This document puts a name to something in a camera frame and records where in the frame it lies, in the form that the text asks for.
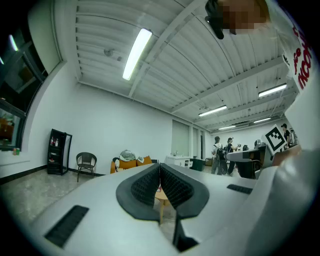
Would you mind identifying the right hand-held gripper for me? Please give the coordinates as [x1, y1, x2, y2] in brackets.
[226, 124, 287, 180]

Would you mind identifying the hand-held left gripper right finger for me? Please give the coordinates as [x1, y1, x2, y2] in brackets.
[159, 163, 258, 256]

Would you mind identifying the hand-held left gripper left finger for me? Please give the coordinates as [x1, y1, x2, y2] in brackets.
[31, 163, 179, 256]

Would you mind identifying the orange sofa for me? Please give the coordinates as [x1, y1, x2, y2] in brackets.
[110, 155, 153, 175]

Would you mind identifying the person's right forearm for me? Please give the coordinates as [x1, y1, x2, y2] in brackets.
[271, 144, 303, 168]

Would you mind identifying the round wooden side table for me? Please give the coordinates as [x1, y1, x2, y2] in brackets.
[154, 186, 171, 225]

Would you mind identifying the black wicker chair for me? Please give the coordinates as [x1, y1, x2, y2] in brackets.
[75, 151, 98, 183]

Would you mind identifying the dark green armchair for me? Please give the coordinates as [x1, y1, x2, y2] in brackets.
[189, 157, 207, 172]

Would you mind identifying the green fleece blanket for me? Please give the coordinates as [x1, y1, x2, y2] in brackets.
[119, 149, 138, 162]

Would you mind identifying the white cabinet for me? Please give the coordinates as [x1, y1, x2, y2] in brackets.
[165, 155, 194, 169]

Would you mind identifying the white roller blind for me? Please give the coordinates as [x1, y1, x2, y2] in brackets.
[171, 119, 190, 157]

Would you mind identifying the black display cabinet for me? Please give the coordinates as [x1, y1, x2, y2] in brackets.
[46, 128, 73, 176]

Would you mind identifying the grey printed sweatshirt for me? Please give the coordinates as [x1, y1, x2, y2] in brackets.
[246, 0, 320, 256]

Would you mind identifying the person's head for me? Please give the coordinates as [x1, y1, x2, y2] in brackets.
[222, 0, 271, 36]

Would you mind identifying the dark framed window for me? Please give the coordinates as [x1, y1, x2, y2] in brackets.
[0, 27, 50, 153]

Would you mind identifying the black head-mounted camera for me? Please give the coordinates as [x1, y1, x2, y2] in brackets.
[204, 0, 225, 40]

